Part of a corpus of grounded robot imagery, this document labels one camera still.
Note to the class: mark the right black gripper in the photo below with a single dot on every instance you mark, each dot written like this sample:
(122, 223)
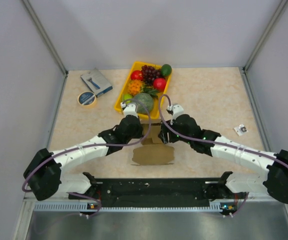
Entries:
(164, 134)

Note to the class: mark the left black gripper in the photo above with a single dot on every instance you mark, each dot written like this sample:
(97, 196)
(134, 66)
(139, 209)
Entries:
(139, 134)

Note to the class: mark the brown cardboard paper box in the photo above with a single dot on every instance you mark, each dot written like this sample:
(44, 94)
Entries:
(153, 151)

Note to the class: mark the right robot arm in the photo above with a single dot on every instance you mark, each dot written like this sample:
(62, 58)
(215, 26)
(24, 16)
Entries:
(270, 169)

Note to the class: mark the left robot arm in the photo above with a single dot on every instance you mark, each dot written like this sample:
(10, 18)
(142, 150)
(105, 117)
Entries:
(47, 174)

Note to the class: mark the razor package box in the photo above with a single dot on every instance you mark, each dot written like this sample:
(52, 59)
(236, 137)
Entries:
(96, 82)

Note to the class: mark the yellow plastic tray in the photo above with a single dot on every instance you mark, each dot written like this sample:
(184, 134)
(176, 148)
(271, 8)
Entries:
(154, 114)

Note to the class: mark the green cantaloupe melon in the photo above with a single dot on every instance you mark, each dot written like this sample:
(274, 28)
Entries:
(147, 102)

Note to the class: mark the orange pineapple fruit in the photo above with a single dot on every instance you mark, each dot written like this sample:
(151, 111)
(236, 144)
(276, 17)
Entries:
(135, 87)

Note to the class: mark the masking tape roll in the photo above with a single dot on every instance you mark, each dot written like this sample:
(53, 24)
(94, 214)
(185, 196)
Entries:
(87, 100)

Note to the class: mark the red pomegranate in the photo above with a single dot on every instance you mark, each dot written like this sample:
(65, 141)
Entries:
(159, 84)

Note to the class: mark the red apple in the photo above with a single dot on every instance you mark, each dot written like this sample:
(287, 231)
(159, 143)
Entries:
(136, 75)

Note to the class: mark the dark red grape bunch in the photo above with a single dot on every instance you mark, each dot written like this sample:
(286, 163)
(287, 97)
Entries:
(149, 74)

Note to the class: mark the green avocado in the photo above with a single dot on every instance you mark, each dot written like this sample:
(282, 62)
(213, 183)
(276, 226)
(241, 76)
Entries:
(166, 70)

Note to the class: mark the small white tag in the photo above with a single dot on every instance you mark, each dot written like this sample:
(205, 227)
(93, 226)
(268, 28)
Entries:
(241, 130)

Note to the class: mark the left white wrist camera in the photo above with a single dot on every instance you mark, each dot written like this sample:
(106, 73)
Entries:
(129, 109)

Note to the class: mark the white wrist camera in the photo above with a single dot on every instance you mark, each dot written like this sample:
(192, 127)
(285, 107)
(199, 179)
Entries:
(175, 110)
(129, 109)

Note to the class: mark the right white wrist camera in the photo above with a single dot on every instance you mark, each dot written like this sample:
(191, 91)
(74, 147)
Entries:
(175, 110)

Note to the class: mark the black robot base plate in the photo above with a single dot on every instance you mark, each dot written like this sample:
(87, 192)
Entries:
(159, 192)

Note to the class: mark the grey slotted cable duct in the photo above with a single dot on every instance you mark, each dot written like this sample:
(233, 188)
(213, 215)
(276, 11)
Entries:
(87, 207)

